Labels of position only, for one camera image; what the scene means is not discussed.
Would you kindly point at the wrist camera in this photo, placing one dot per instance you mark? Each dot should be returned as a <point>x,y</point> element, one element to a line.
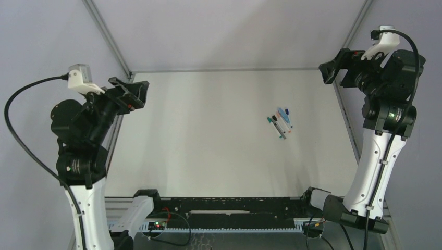
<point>80,80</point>
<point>384,42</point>

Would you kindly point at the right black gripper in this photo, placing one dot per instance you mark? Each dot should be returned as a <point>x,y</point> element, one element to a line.
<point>345,72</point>

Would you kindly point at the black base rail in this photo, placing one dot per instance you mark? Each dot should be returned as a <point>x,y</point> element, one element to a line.
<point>229,214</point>

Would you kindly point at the black checkered pen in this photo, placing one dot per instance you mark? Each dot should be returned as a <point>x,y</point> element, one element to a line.
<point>274,120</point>

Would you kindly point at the white pen orange end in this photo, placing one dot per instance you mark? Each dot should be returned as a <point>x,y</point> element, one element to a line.
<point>288,129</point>

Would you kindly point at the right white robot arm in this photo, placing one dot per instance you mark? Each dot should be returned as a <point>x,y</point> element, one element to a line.
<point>387,83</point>

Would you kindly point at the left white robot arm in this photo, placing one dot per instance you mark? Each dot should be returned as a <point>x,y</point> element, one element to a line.
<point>81,165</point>

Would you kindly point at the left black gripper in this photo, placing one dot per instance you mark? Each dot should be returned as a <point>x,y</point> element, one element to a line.
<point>125,100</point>

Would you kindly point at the white pen green end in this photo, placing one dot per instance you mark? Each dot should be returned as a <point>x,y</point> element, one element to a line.
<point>274,126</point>

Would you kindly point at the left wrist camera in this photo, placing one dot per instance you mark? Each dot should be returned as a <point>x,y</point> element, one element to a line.
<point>80,80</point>

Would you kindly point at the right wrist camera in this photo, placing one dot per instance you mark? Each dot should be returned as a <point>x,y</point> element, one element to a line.
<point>384,42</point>

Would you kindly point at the light blue correction tape pen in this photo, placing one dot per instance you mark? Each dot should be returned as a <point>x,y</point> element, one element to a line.
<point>284,115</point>

